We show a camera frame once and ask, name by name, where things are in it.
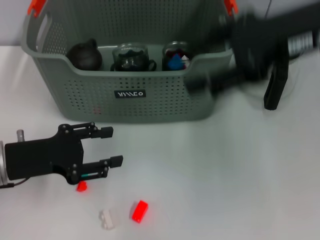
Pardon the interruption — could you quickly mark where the grey perforated storage bin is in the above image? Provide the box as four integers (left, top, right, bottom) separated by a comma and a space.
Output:
20, 0, 243, 125

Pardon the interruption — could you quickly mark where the glass pitcher with black lid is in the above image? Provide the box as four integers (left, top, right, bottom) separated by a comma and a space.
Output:
237, 49, 300, 111

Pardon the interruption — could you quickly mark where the small black clay teapot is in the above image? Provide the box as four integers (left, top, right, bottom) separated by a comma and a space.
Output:
66, 38, 104, 71

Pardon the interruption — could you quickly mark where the glass teacup with black base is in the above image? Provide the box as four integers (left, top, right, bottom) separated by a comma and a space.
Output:
112, 43, 150, 68
161, 41, 197, 67
161, 53, 194, 72
110, 56, 158, 73

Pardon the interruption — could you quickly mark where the blue square building block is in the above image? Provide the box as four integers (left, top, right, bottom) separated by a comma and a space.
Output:
167, 53, 185, 71

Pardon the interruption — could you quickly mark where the black cable with silver plug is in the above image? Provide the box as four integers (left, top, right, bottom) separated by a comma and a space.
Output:
0, 177, 29, 188

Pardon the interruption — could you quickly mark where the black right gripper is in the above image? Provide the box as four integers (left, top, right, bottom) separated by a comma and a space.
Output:
186, 6, 320, 98

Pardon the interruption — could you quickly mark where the bright red rectangular building block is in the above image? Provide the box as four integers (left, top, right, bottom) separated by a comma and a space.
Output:
129, 199, 149, 223

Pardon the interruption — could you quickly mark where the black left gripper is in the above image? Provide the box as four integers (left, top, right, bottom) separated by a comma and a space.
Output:
4, 121, 124, 186

